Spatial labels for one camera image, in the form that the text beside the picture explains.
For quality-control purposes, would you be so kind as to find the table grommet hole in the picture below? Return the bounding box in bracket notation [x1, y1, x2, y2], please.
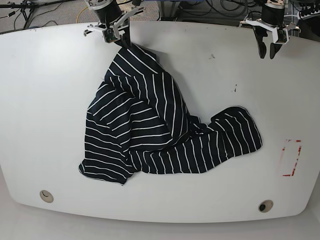
[258, 199, 274, 213]
[39, 190, 54, 204]

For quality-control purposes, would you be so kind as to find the yellow cable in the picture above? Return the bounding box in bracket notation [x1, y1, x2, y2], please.
[76, 6, 91, 24]

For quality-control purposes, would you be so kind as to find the navy white striped T-shirt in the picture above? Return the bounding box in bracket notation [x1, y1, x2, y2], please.
[78, 45, 263, 185]

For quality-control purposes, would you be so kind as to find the right table grommet hole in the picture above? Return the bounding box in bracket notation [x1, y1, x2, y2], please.
[258, 199, 274, 213]

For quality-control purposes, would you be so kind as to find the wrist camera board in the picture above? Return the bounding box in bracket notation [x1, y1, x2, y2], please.
[102, 28, 119, 43]
[276, 29, 289, 45]

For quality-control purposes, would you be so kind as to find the left table grommet hole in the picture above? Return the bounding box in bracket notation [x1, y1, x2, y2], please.
[39, 190, 54, 204]

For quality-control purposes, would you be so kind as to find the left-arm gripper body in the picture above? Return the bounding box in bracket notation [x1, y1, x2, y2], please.
[240, 0, 300, 44]

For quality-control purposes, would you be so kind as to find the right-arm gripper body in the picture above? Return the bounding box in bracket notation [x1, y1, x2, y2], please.
[83, 0, 145, 42]

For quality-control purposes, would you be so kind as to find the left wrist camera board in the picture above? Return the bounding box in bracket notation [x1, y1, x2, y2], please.
[276, 29, 289, 45]

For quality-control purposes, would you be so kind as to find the red tape rectangle marking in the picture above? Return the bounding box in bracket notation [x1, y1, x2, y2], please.
[279, 139, 302, 177]

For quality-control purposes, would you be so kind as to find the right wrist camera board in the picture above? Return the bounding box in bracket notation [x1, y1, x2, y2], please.
[102, 28, 119, 43]

